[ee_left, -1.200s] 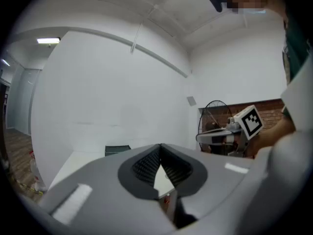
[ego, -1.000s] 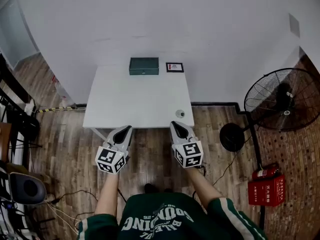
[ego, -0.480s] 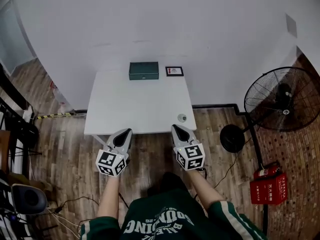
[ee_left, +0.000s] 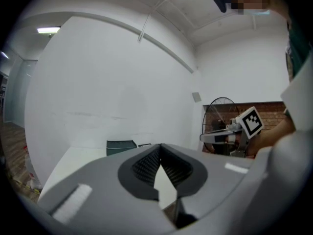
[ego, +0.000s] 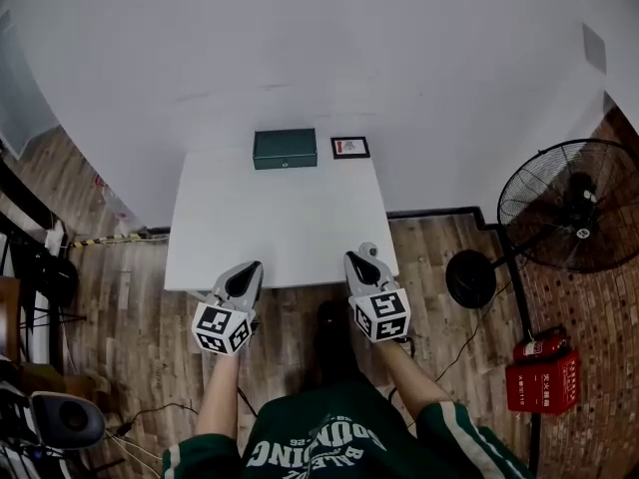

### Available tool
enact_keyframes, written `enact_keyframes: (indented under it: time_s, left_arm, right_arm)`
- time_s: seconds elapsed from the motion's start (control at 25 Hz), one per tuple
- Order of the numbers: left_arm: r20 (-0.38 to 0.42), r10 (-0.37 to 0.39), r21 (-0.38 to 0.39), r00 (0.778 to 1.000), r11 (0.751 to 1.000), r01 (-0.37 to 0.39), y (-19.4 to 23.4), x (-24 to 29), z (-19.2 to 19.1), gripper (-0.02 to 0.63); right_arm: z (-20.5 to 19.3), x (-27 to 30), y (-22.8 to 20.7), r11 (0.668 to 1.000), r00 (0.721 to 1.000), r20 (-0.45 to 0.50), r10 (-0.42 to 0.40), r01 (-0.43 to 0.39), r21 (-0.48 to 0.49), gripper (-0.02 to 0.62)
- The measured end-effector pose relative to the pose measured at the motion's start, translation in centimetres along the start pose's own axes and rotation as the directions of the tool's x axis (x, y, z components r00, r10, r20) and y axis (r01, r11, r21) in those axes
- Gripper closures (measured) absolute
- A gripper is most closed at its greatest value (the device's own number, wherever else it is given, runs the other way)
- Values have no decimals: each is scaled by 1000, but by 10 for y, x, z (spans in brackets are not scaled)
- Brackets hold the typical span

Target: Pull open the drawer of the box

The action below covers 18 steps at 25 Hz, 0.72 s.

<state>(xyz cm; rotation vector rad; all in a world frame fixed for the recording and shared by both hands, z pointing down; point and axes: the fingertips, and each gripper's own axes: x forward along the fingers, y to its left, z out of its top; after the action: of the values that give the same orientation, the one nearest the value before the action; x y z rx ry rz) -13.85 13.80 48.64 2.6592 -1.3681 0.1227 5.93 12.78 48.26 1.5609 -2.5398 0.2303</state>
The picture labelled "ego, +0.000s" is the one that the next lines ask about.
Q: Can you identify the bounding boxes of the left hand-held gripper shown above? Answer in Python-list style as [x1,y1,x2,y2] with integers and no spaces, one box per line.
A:
[192,260,265,356]

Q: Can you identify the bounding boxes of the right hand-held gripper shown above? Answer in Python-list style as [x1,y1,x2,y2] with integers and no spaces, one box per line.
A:
[343,249,412,343]

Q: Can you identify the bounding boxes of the dark green box drawer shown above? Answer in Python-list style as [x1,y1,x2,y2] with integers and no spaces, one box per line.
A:
[254,155,319,171]

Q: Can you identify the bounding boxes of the dark green box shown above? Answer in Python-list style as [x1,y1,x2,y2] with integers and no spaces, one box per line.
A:
[253,128,319,171]

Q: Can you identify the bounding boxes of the person's right forearm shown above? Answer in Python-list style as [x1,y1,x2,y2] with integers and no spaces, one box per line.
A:
[373,338,456,419]

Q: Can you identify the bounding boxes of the person's left forearm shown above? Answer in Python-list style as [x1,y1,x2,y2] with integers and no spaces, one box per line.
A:
[194,352,242,439]

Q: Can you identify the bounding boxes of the red fire extinguisher box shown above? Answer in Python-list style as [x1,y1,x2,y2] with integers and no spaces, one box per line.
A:
[504,350,582,416]

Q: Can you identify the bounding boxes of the person's black trouser leg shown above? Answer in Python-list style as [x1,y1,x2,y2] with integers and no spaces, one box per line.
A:
[303,299,373,394]

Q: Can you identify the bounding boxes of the person's green printed shirt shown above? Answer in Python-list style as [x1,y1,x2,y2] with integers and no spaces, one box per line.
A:
[161,380,536,479]

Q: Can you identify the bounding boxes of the yellow black striped strip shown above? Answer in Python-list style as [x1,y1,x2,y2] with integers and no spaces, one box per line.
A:
[68,233,147,249]

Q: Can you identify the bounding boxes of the red fire extinguisher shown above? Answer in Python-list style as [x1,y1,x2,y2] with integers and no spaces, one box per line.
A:
[512,325,569,364]

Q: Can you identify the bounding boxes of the black framed picture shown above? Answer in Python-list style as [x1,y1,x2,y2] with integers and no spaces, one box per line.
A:
[329,136,371,160]

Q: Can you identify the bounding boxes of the grey speaker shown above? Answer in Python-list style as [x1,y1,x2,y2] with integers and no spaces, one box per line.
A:
[30,390,108,451]

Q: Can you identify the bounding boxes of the black equipment rack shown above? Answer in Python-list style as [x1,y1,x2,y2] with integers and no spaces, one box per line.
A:
[0,140,81,373]

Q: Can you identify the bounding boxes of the black standing fan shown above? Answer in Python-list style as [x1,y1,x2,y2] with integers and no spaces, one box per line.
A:
[444,138,639,310]

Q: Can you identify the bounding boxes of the black floor cable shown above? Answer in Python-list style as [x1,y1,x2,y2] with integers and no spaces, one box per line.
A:
[404,279,513,384]

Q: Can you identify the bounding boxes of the thin black cable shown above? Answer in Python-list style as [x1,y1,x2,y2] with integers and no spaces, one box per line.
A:
[113,401,201,439]

